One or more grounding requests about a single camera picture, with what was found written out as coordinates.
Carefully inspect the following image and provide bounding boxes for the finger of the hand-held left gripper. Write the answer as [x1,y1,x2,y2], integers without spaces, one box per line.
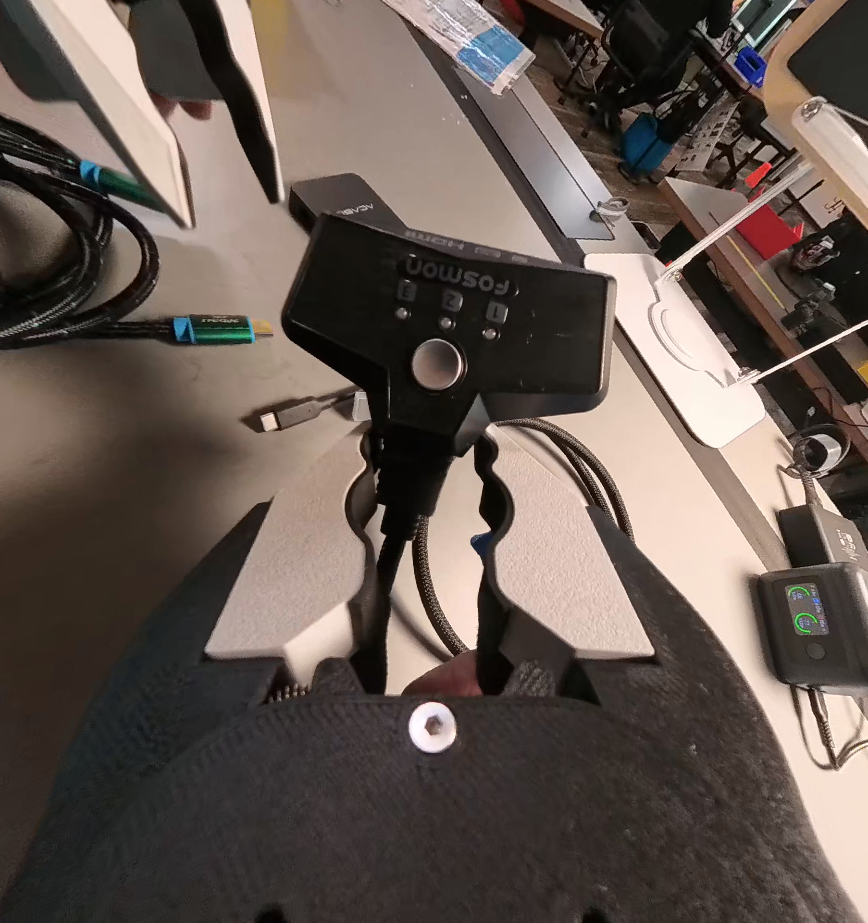
[0,0,195,229]
[189,0,285,205]

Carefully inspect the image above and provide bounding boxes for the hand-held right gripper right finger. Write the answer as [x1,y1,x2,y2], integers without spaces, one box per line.
[472,434,657,697]

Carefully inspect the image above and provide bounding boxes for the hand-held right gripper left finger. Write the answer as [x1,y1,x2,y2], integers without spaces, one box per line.
[203,431,390,695]

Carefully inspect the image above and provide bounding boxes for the black braided switch cable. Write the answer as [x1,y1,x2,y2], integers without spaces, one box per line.
[351,418,635,697]

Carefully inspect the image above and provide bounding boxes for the black usb hub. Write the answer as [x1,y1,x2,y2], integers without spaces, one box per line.
[288,173,572,271]

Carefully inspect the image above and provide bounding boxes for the braided hdmi cable green plugs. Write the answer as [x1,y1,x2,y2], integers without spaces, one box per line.
[0,209,275,354]

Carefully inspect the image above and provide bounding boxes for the black hdmi switch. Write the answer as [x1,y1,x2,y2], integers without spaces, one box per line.
[281,211,617,451]

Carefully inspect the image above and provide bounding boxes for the person's left hand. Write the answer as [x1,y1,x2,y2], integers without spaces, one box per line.
[151,92,213,122]

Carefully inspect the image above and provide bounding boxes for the person's right hand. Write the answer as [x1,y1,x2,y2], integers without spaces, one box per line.
[403,652,482,698]

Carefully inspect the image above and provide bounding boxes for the white stand clear legs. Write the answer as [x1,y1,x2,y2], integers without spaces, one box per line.
[584,162,868,449]

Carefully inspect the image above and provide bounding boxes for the clear plastic bag blue label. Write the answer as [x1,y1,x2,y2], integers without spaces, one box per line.
[380,0,537,96]

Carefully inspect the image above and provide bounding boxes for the black power adapter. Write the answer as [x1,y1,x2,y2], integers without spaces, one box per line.
[778,505,868,571]

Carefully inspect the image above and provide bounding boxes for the grey power bank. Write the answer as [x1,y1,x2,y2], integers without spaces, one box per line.
[757,562,868,699]

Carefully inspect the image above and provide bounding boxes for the dark grey desk panel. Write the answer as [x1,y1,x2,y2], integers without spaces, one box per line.
[405,22,617,242]

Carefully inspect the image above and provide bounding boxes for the background work table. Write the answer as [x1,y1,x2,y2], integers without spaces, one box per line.
[657,176,868,491]

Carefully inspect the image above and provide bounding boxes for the black office chair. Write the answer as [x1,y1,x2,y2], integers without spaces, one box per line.
[557,0,694,134]

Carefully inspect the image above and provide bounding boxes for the red plastic bin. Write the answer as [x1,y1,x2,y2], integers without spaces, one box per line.
[733,162,804,258]

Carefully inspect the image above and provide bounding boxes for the blue trash bin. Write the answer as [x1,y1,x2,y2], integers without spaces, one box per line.
[620,112,683,172]

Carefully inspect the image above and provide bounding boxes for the power bank cable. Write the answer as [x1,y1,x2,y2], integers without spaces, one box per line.
[794,685,868,771]

